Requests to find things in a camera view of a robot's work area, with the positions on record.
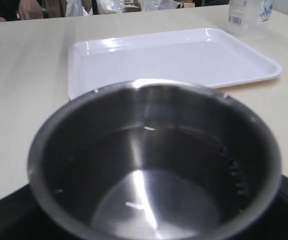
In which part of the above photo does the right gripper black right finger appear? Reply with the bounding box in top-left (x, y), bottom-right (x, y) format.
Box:
top-left (243, 176), bottom-right (288, 240)

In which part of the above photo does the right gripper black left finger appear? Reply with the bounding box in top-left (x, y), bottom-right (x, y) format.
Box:
top-left (0, 183), bottom-right (44, 240)

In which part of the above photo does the stainless steel cup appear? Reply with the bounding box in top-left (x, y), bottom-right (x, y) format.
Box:
top-left (27, 79), bottom-right (281, 240)

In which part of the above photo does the clear plastic bottle with label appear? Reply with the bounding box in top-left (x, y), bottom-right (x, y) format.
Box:
top-left (228, 0), bottom-right (274, 31)

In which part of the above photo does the person hand in background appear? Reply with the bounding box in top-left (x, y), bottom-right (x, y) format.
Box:
top-left (18, 0), bottom-right (43, 20)

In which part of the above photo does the white plastic tray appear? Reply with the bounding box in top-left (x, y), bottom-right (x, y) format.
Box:
top-left (68, 28), bottom-right (282, 100)

